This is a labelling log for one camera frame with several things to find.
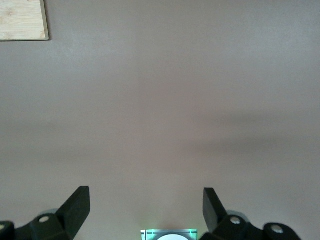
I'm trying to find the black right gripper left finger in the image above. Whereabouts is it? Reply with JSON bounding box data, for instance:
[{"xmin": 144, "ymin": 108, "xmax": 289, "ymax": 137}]
[{"xmin": 0, "ymin": 186, "xmax": 91, "ymax": 240}]

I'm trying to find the wooden cutting board metal handle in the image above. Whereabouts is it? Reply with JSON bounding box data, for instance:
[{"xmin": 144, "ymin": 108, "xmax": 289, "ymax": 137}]
[{"xmin": 0, "ymin": 0, "xmax": 50, "ymax": 42}]

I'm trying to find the aluminium arm base plate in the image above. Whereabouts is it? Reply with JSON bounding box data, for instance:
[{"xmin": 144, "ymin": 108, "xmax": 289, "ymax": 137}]
[{"xmin": 140, "ymin": 229, "xmax": 198, "ymax": 240}]

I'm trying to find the brown table cover sheet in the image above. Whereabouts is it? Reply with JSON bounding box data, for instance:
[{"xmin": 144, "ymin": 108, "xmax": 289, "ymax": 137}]
[{"xmin": 0, "ymin": 0, "xmax": 320, "ymax": 240}]

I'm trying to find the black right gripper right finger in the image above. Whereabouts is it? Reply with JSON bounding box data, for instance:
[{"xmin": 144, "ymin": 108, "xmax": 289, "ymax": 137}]
[{"xmin": 199, "ymin": 187, "xmax": 300, "ymax": 240}]

